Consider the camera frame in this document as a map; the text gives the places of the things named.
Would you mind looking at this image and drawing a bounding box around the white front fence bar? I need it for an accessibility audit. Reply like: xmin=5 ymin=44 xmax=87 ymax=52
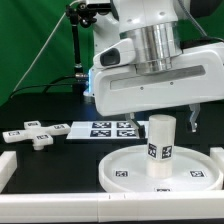
xmin=0 ymin=190 xmax=224 ymax=223

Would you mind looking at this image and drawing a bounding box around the white fence block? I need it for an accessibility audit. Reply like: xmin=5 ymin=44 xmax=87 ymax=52
xmin=210 ymin=147 xmax=224 ymax=178
xmin=0 ymin=151 xmax=17 ymax=193

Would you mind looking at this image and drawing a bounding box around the white right fence block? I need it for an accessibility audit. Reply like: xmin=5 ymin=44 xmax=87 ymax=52
xmin=210 ymin=147 xmax=224 ymax=178

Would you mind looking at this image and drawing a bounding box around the white marker sheet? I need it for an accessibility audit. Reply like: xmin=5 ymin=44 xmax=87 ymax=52
xmin=67 ymin=121 xmax=136 ymax=140

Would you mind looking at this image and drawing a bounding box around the white left fence block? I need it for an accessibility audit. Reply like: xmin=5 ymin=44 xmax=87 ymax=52
xmin=0 ymin=151 xmax=17 ymax=193

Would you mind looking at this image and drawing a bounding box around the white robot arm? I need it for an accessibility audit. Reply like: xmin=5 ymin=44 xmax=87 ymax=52
xmin=86 ymin=0 xmax=224 ymax=134

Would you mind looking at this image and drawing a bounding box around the white round table top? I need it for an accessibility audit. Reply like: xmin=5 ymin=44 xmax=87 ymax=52
xmin=98 ymin=145 xmax=223 ymax=193

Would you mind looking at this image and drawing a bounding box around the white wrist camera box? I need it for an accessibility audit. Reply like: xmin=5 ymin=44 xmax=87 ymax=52
xmin=93 ymin=38 xmax=136 ymax=69

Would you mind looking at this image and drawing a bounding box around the black cable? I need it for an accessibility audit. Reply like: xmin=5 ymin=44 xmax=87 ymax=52
xmin=9 ymin=75 xmax=90 ymax=100

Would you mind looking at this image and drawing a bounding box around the black camera stand pole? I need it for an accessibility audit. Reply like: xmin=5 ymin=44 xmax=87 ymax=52
xmin=65 ymin=2 xmax=96 ymax=91

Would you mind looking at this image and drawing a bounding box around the white cross-shaped table base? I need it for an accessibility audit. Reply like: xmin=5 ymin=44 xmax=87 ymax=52
xmin=2 ymin=121 xmax=71 ymax=150

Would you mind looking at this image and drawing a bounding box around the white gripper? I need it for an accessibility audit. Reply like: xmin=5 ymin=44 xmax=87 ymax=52
xmin=94 ymin=42 xmax=224 ymax=137

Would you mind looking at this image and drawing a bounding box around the white cable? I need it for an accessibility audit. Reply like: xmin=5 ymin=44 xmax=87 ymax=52
xmin=11 ymin=0 xmax=88 ymax=93

